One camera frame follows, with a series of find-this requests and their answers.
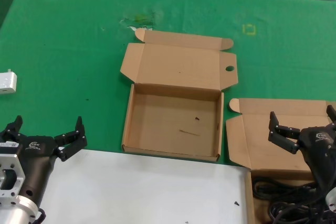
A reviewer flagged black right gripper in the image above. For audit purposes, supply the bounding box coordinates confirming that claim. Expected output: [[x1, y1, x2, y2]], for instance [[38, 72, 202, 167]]
[[267, 104, 336, 193]]

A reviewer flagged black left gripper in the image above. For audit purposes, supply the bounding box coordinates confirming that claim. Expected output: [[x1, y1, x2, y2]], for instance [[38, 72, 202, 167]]
[[0, 115, 88, 208]]

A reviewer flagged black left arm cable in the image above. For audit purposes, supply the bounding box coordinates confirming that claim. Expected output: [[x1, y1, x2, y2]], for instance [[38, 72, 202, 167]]
[[33, 207, 47, 223]]

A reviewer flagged green table cloth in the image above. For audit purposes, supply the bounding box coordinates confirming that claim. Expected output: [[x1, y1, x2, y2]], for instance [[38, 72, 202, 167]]
[[0, 0, 336, 168]]

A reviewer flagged white USB charger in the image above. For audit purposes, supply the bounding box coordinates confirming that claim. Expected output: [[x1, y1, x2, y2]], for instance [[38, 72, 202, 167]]
[[0, 69, 18, 95]]

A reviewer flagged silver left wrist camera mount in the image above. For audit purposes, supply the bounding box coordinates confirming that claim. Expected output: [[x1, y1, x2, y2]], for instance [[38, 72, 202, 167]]
[[0, 141, 26, 199]]

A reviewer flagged open cardboard box with hole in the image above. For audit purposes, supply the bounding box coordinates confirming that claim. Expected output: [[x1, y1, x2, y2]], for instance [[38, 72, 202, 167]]
[[120, 28, 239, 163]]

